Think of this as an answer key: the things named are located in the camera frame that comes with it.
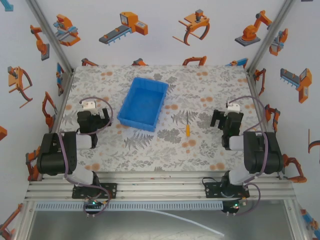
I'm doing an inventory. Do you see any blue plastic bin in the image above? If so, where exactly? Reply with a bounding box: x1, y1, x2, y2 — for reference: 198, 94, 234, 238
117, 76, 170, 133

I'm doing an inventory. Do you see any floral patterned table mat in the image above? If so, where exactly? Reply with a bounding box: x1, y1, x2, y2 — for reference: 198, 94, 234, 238
56, 65, 264, 173

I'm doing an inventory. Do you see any black controller board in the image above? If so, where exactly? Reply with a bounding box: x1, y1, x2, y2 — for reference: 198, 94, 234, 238
83, 198, 105, 218
220, 198, 248, 216

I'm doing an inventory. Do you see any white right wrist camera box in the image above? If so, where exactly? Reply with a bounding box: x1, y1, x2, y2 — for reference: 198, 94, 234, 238
225, 100, 241, 113

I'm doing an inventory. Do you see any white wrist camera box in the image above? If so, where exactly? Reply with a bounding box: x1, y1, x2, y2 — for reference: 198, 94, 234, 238
225, 100, 241, 113
80, 98, 98, 116

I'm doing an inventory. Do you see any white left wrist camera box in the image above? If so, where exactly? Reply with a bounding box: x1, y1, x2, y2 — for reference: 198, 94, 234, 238
80, 98, 98, 116

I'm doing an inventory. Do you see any orange handled screwdriver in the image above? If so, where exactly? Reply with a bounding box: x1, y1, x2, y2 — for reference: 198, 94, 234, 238
185, 110, 191, 137

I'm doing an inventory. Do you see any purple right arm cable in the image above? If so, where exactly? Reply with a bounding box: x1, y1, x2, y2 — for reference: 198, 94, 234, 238
226, 95, 270, 216

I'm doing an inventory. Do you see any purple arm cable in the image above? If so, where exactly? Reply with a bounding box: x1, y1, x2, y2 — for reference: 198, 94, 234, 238
226, 95, 270, 216
58, 96, 114, 216

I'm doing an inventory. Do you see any aluminium side rail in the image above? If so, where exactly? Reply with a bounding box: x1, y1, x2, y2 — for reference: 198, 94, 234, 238
245, 71, 266, 132
49, 71, 75, 134

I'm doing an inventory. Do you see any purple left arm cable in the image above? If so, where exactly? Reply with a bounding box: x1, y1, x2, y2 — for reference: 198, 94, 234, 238
58, 96, 114, 216

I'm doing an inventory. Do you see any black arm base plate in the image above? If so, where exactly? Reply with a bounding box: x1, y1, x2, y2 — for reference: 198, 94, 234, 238
71, 182, 118, 200
204, 181, 251, 199

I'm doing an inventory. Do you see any aluminium front rail frame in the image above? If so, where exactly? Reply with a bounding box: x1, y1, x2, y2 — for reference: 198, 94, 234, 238
23, 171, 297, 201

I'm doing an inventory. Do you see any aluminium frame post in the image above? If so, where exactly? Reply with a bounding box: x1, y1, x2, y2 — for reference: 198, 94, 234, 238
245, 0, 299, 74
25, 0, 75, 74

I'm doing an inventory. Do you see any grey slotted cable duct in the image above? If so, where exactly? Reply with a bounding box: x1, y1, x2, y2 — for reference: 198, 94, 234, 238
34, 201, 225, 211

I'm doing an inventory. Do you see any thin white cable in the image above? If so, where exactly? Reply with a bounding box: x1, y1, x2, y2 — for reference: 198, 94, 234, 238
146, 208, 226, 237

